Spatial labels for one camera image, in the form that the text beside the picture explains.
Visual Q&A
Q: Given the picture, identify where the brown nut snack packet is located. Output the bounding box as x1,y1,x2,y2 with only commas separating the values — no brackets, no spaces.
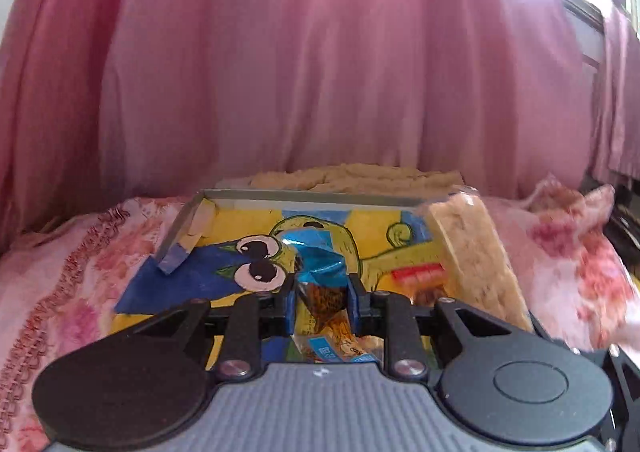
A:
390,263,446,306

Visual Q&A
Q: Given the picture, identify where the pink floral bed sheet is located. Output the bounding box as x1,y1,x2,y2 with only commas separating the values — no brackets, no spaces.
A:
1,177,639,451

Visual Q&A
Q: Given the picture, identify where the rice cracker bar packet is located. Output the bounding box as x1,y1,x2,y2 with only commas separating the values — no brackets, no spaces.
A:
419,192,534,332

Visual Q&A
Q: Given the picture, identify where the colourful cartoon drawing paper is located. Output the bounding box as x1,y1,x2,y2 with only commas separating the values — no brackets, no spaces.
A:
112,200,445,363

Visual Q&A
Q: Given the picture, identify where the blue orange snack packet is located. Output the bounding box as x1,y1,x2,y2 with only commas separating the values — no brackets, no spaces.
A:
280,226,382,363

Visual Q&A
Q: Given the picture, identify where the grey cardboard tray box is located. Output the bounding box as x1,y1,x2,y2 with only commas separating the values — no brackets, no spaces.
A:
154,187,482,278

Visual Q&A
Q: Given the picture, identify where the pink curtain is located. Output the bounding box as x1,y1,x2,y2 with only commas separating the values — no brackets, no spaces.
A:
1,0,639,245

